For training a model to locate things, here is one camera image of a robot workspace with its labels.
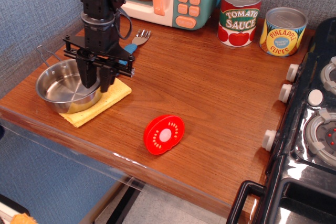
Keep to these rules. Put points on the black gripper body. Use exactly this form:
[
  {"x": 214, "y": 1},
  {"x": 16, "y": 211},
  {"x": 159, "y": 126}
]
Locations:
[{"x": 100, "y": 44}]

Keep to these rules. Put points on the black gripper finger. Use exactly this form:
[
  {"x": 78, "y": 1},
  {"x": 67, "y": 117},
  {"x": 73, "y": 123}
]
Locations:
[
  {"x": 87, "y": 71},
  {"x": 107, "y": 76}
]

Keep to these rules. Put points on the small metal pot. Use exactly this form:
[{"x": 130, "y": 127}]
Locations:
[{"x": 60, "y": 85}]

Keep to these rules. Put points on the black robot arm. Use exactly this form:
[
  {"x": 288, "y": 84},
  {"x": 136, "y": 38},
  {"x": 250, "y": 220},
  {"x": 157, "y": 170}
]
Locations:
[{"x": 103, "y": 9}]

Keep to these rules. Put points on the yellow folded cloth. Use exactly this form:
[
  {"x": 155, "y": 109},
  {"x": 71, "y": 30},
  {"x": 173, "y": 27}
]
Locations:
[{"x": 115, "y": 93}]

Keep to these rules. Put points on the red toy tomato half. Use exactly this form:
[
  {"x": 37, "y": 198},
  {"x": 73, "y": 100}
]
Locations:
[{"x": 163, "y": 133}]

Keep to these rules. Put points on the tomato sauce can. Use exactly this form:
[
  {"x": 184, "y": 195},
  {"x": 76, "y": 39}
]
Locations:
[{"x": 237, "y": 22}]

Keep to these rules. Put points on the orange fuzzy object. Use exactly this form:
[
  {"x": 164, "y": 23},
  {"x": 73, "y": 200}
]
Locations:
[{"x": 23, "y": 219}]

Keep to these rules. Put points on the white stove knob lower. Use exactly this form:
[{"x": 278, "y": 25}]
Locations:
[{"x": 268, "y": 139}]

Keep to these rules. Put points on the white stove knob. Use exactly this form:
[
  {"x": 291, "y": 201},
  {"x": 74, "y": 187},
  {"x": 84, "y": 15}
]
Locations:
[
  {"x": 292, "y": 72},
  {"x": 284, "y": 93},
  {"x": 268, "y": 139}
]

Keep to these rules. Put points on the white stove knob middle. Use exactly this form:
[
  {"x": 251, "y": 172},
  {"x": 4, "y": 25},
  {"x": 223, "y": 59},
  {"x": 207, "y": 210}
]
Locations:
[{"x": 284, "y": 93}]

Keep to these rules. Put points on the pineapple slices can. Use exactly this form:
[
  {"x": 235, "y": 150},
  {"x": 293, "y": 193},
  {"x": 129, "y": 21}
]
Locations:
[{"x": 283, "y": 31}]

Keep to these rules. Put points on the white stove knob upper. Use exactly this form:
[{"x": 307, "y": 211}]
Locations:
[{"x": 292, "y": 72}]

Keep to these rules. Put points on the black toy stove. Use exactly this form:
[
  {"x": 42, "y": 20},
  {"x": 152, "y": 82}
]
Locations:
[{"x": 300, "y": 175}]

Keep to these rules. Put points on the blue handled fork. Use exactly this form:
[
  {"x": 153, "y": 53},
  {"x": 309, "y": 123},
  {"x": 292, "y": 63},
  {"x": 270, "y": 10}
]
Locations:
[{"x": 140, "y": 38}]

